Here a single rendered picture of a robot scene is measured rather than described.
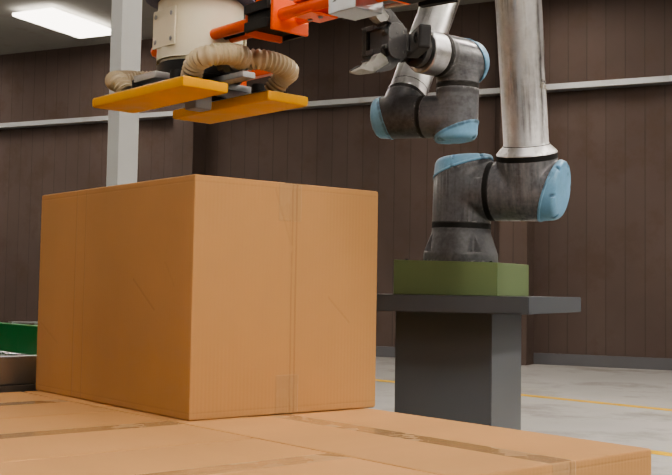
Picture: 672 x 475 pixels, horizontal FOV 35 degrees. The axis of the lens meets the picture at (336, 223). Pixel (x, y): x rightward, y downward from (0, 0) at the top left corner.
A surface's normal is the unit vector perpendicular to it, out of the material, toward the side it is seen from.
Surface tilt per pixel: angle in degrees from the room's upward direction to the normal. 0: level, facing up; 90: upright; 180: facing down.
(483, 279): 90
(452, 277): 90
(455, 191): 91
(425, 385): 90
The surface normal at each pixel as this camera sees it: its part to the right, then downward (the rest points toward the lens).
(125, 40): 0.65, -0.04
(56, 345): -0.77, -0.05
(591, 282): -0.44, -0.07
